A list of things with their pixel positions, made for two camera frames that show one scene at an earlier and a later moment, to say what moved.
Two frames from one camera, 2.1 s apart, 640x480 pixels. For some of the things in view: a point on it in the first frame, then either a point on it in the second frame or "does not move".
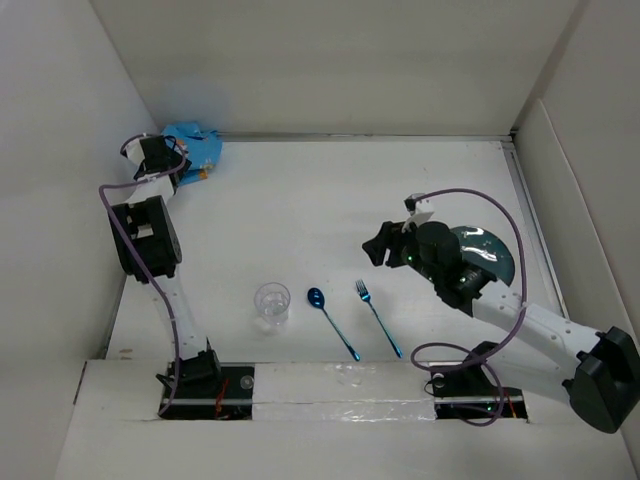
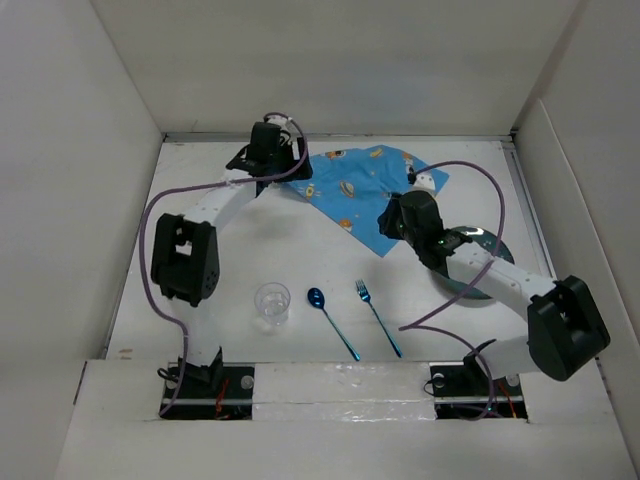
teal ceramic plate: [484, 249] does not move
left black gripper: [178, 162] to [288, 151]
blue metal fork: [365, 295] does not move
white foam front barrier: [343, 392] does not move
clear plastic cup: [272, 301] does not move
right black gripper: [390, 235] to [387, 224]
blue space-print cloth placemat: [204, 150] to [351, 186]
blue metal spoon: [317, 299] does not move
